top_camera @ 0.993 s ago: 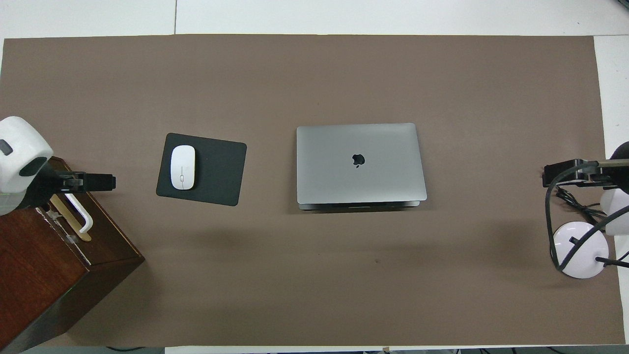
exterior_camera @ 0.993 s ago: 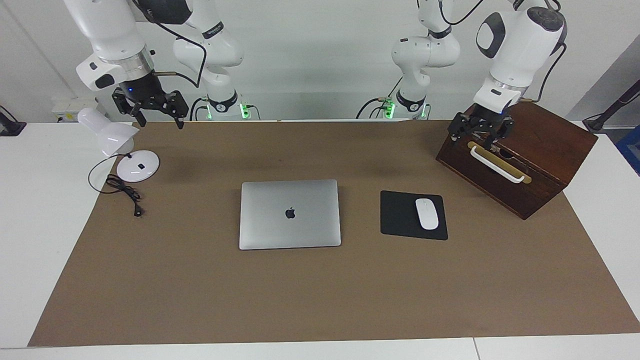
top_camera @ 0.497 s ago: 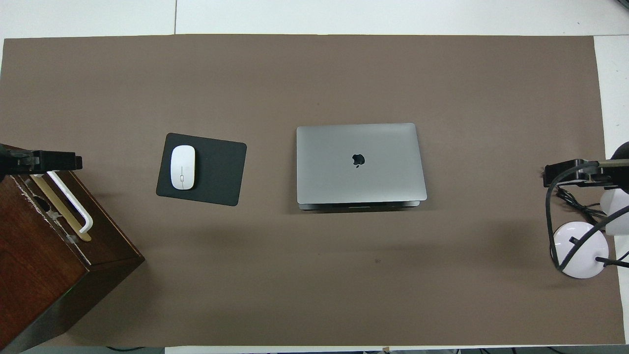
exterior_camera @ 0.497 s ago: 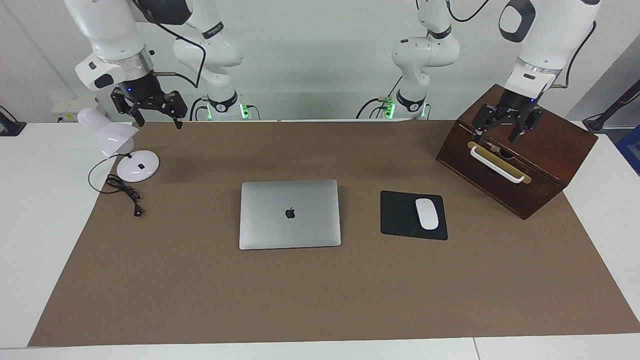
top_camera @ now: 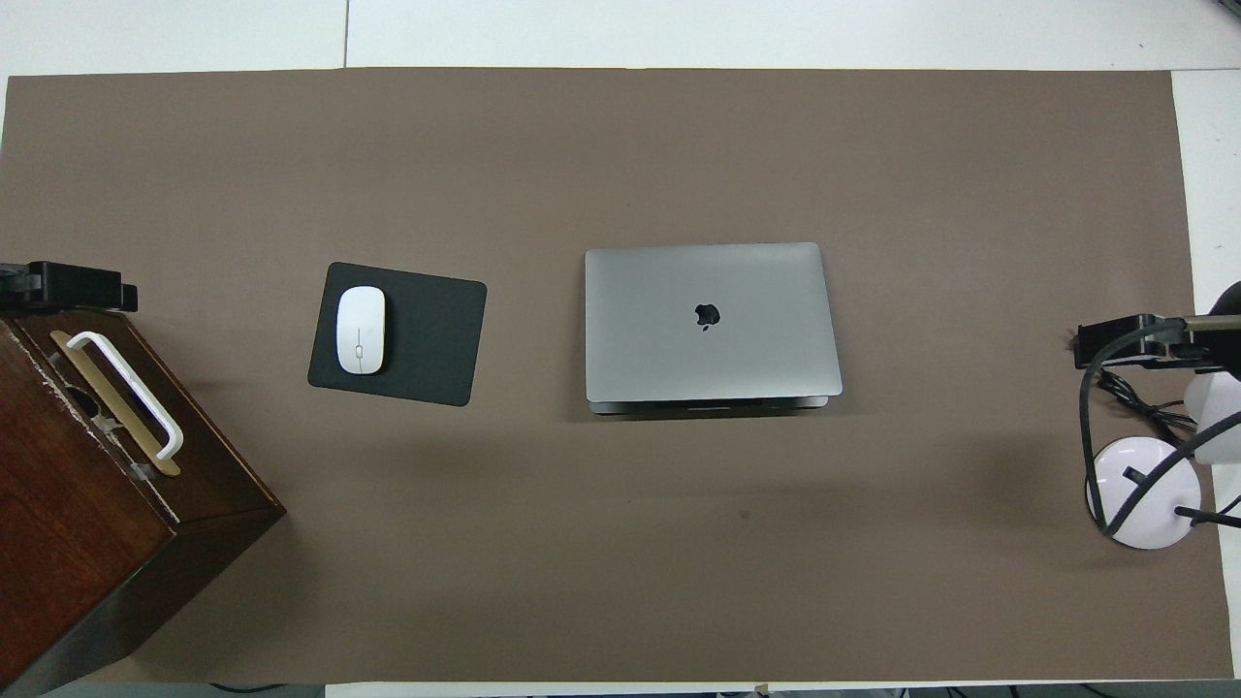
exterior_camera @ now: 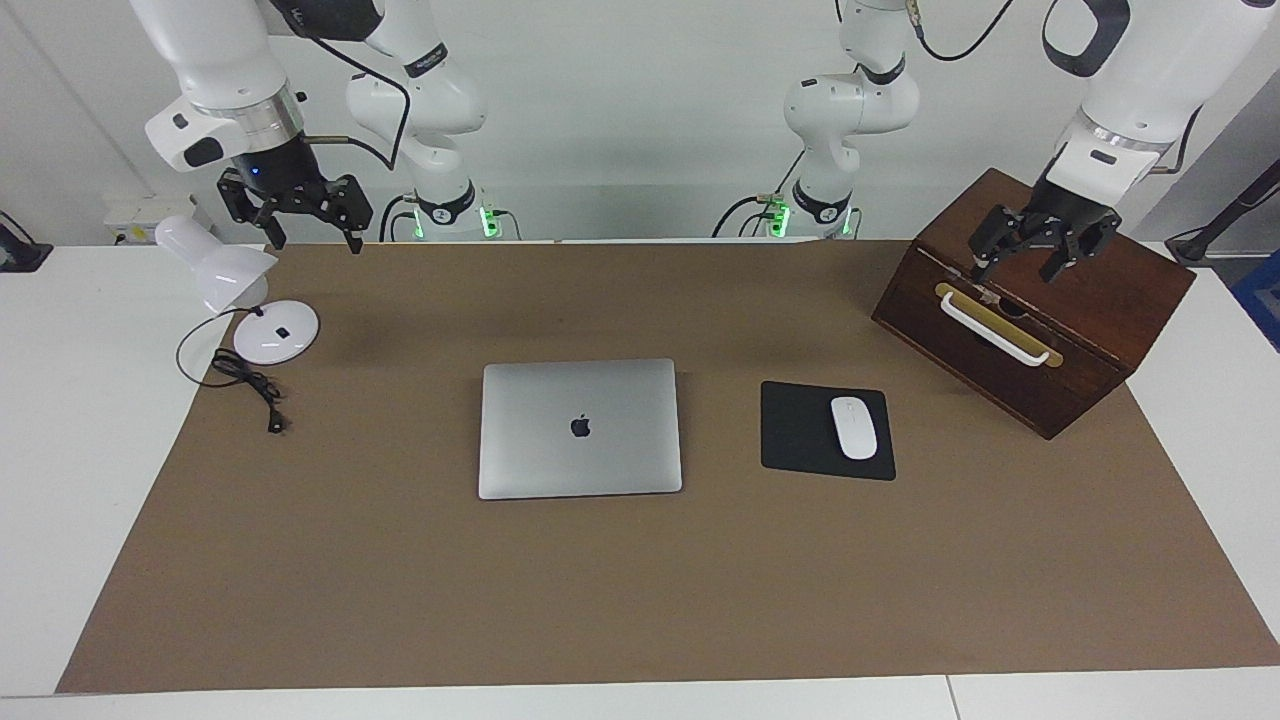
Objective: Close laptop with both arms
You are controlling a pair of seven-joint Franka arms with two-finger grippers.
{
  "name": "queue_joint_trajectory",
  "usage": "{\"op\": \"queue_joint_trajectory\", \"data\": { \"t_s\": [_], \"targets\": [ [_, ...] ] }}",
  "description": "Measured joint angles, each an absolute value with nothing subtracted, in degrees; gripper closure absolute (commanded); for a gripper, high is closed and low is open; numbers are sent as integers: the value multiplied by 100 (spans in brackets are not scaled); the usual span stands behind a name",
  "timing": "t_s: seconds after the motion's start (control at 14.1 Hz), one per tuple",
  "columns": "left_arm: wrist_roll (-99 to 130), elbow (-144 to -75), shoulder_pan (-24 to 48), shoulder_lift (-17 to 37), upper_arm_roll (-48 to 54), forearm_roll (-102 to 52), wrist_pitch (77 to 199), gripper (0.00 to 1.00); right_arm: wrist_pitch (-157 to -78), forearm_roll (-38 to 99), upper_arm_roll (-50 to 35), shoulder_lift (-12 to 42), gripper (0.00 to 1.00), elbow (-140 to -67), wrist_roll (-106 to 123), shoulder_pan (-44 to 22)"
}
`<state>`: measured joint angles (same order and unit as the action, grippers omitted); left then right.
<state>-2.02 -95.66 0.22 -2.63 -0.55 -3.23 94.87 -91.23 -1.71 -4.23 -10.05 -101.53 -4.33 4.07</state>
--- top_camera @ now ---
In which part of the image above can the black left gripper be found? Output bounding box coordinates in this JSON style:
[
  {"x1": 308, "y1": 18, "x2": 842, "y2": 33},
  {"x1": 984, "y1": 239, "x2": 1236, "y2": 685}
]
[{"x1": 0, "y1": 260, "x2": 139, "y2": 313}]

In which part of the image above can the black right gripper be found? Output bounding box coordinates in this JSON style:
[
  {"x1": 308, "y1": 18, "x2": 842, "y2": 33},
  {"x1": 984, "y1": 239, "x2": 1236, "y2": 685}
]
[{"x1": 1074, "y1": 281, "x2": 1241, "y2": 374}]

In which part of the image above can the silver grey laptop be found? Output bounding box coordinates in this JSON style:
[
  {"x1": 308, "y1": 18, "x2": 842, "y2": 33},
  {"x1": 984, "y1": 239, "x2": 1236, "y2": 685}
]
[{"x1": 584, "y1": 241, "x2": 844, "y2": 416}]

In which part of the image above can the white desk lamp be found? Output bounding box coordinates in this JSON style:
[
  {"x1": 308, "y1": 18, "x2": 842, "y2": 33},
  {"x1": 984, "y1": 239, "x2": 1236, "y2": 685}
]
[{"x1": 1084, "y1": 373, "x2": 1241, "y2": 552}]

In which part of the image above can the dark wooden box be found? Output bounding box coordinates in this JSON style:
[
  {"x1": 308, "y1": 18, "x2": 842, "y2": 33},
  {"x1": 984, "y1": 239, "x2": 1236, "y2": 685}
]
[{"x1": 0, "y1": 308, "x2": 287, "y2": 694}]

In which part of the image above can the white computer mouse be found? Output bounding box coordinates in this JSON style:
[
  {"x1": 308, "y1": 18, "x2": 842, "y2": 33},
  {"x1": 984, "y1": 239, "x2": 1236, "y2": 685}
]
[{"x1": 335, "y1": 285, "x2": 387, "y2": 376}]

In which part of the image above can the black mouse pad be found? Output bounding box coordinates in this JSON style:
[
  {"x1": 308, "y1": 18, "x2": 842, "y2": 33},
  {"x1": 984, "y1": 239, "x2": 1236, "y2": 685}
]
[{"x1": 307, "y1": 261, "x2": 488, "y2": 408}]

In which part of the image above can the brown table mat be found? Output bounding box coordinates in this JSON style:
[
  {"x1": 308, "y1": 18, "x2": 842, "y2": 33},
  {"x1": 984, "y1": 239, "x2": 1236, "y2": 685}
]
[{"x1": 0, "y1": 66, "x2": 1234, "y2": 684}]

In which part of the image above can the black lamp power cable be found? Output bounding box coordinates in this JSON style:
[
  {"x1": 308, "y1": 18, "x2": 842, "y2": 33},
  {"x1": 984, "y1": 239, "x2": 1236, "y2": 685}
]
[{"x1": 1096, "y1": 366, "x2": 1241, "y2": 530}]

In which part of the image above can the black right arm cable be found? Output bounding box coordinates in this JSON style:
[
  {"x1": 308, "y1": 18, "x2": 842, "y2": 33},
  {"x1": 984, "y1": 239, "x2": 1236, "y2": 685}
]
[{"x1": 1079, "y1": 315, "x2": 1241, "y2": 540}]

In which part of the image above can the white box handle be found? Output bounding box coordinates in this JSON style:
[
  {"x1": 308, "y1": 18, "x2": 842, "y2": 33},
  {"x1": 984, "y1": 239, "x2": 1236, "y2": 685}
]
[{"x1": 66, "y1": 331, "x2": 185, "y2": 461}]

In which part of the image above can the brass handle plate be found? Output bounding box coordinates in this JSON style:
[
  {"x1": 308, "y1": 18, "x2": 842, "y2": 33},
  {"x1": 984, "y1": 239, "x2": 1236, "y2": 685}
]
[{"x1": 48, "y1": 330, "x2": 182, "y2": 478}]

